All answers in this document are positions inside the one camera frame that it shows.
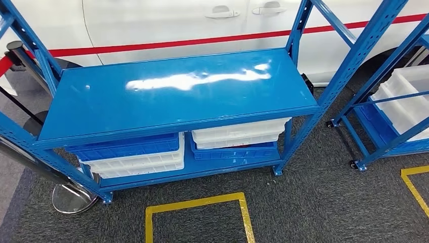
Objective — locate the thin black stand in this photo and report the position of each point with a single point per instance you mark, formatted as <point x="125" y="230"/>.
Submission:
<point x="23" y="110"/>

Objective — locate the red barrier belt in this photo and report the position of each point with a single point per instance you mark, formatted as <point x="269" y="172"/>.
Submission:
<point x="201" y="41"/>
<point x="5" y="65"/>

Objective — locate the blue rack on casters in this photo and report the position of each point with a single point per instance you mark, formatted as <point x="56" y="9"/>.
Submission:
<point x="375" y="100"/>

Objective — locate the white plastic crate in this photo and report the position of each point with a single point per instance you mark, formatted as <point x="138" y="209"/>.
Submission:
<point x="399" y="114"/>
<point x="234" y="142"/>
<point x="140" y="161"/>
<point x="144" y="171"/>
<point x="239" y="130"/>
<point x="412" y="80"/>

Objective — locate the blue metal shelf rack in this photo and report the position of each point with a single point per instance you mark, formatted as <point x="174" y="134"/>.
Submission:
<point x="167" y="100"/>

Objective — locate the black stanchion post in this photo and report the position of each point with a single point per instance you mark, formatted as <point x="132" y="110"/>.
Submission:
<point x="15" y="53"/>

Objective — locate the black bracket behind shelf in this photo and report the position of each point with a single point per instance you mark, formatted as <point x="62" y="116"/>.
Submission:
<point x="307" y="84"/>

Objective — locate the white car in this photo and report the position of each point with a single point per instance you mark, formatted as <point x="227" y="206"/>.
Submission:
<point x="151" y="23"/>

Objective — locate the stanchion with chrome base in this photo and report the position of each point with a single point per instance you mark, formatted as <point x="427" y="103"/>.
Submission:
<point x="72" y="199"/>

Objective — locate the blue plastic crate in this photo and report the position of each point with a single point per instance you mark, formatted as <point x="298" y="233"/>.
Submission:
<point x="234" y="153"/>
<point x="127" y="147"/>
<point x="375" y="124"/>

